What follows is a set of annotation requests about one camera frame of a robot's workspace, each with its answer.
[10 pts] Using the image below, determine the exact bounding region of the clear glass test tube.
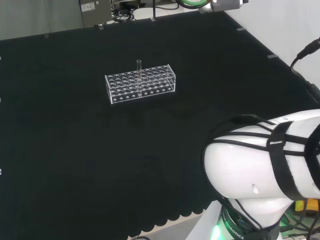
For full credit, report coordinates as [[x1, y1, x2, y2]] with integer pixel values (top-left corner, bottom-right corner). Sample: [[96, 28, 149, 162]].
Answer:
[[136, 59, 143, 98]]

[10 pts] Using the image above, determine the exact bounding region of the clear plastic test tube rack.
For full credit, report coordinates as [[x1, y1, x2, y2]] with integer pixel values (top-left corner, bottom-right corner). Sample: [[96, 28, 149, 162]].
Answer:
[[104, 63, 178, 105]]

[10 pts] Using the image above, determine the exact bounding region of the black bench cloth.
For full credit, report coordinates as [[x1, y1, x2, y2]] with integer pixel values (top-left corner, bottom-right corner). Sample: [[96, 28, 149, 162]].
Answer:
[[0, 11, 320, 240]]

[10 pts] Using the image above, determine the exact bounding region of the grey metal cabinet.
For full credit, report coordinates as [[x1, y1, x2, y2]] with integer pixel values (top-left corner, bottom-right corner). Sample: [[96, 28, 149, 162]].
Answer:
[[81, 0, 113, 28]]

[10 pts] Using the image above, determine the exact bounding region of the yellow stop button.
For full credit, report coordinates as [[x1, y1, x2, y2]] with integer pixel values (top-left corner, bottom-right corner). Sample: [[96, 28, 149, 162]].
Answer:
[[294, 197, 320, 217]]

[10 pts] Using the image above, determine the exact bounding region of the coiled black cable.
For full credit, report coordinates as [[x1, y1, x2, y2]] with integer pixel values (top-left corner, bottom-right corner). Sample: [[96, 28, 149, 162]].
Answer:
[[112, 9, 136, 23]]

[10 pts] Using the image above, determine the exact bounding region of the silver device with green ring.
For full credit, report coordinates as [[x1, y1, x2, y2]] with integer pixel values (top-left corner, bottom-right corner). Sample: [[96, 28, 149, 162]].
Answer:
[[174, 0, 251, 14]]

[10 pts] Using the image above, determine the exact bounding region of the black cable with plug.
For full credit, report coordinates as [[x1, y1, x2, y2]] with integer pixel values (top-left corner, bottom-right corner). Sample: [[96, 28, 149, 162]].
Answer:
[[289, 36, 320, 102]]

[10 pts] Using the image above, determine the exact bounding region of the black cable bundle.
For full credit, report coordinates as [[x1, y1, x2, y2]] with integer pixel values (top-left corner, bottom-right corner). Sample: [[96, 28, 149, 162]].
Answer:
[[281, 211, 320, 240]]

